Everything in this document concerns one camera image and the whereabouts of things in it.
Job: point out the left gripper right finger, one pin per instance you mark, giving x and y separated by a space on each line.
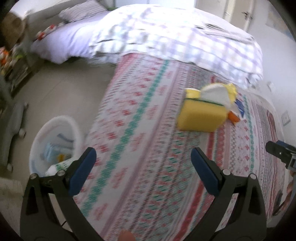
237 211

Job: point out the patterned striped bed sheet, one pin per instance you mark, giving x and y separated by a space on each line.
143 179

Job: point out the lavender bed mattress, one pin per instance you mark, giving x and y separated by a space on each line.
70 40

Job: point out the yellow green sponge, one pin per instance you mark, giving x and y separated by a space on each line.
201 116

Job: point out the brown knitted blanket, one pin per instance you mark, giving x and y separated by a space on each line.
12 29

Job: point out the light blue box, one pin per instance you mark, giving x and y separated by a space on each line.
51 152

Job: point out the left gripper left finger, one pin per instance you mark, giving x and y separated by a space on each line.
38 219

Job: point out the white green wipes pack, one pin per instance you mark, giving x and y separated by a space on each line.
64 165

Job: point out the plaid folded duvet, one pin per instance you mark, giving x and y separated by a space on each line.
169 33

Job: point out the grey rolling stand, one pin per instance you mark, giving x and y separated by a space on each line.
11 120

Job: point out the folded striped cloth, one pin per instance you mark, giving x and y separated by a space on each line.
214 30

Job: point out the white plastic trash bin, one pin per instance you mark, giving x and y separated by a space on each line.
62 130

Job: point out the white room door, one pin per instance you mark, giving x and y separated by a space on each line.
239 13

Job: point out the white wall switch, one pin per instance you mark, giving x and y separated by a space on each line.
285 118

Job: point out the shelf with toys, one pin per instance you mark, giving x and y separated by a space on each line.
15 66

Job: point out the red white plush toy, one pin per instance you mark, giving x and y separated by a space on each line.
41 34

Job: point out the blue cookie box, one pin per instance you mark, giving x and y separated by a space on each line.
240 107

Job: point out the striped pillow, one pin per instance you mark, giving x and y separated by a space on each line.
82 11

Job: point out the person's right hand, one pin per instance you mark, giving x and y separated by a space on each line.
286 202

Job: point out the orange wrapper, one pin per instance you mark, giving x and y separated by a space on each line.
233 118

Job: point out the yellow tissue pack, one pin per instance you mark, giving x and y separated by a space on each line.
216 93

